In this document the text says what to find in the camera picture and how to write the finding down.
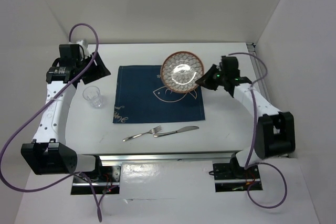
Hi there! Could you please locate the floral ceramic plate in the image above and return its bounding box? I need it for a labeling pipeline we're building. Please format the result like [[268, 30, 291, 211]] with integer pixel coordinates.
[[160, 51, 204, 93]]

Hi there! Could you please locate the blue fish placemat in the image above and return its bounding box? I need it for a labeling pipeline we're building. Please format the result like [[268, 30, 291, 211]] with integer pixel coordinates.
[[113, 65, 205, 124]]

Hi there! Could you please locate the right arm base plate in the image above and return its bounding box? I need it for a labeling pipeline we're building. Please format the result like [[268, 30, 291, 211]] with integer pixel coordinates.
[[208, 163, 263, 193]]

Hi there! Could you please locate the silver fork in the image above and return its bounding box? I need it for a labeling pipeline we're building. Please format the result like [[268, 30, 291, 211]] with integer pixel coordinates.
[[122, 126, 162, 142]]

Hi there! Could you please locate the right side aluminium rail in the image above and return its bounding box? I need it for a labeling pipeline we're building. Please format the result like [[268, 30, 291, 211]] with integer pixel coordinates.
[[246, 43, 270, 100]]

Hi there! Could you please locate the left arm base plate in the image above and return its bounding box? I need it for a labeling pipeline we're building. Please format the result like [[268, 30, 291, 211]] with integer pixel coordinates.
[[70, 165, 121, 195]]

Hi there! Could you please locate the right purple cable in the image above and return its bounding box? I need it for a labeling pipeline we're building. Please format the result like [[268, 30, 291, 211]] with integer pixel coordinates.
[[227, 52, 288, 209]]

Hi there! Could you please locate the purple cable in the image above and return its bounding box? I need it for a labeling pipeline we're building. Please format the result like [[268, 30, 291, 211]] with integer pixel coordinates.
[[227, 52, 288, 209], [0, 23, 112, 222]]

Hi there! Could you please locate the clear drinking glass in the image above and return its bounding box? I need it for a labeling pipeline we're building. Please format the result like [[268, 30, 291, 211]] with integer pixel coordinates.
[[82, 86, 104, 109]]

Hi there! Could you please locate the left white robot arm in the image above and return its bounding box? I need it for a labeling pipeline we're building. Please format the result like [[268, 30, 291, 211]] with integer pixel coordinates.
[[21, 40, 111, 175]]

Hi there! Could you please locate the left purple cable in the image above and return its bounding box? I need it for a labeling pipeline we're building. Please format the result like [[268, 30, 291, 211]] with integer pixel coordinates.
[[0, 23, 112, 222]]

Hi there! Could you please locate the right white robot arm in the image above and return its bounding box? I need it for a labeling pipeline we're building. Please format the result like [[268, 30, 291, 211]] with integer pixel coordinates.
[[196, 52, 296, 178]]

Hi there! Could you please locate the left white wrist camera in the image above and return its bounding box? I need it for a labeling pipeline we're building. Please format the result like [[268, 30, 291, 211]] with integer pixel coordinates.
[[76, 39, 90, 55]]

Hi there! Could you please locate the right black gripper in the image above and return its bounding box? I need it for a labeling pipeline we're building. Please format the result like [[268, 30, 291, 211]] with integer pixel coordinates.
[[195, 63, 227, 91]]

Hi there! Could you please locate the silver table knife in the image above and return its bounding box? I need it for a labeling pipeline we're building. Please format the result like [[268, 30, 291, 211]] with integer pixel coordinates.
[[153, 126, 199, 137]]

